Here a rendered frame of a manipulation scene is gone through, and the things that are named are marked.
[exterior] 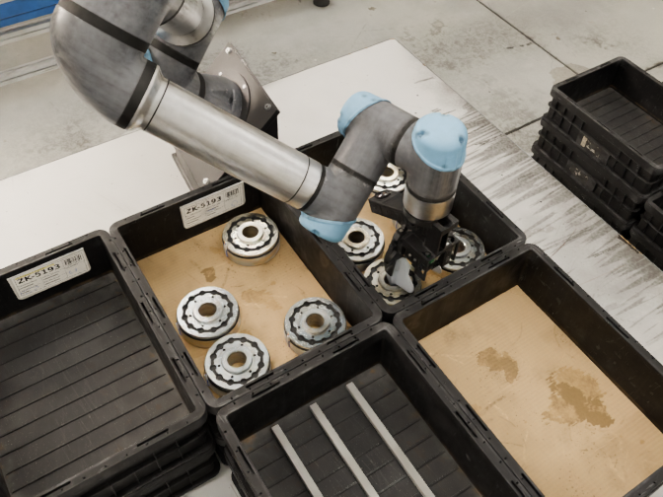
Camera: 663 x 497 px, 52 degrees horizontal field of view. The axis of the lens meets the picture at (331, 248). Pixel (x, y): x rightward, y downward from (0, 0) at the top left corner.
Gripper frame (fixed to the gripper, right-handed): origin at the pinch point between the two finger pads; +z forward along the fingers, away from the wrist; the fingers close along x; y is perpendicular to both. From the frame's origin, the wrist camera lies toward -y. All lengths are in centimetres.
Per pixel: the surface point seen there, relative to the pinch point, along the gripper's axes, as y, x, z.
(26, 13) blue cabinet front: -200, 0, 51
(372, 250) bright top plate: -6.8, -1.5, -0.9
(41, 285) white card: -34, -51, -2
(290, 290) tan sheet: -10.4, -17.1, 1.9
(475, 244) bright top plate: 3.3, 14.4, -0.9
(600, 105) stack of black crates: -28, 112, 36
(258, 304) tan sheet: -11.4, -23.1, 1.9
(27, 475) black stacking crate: -7, -67, 2
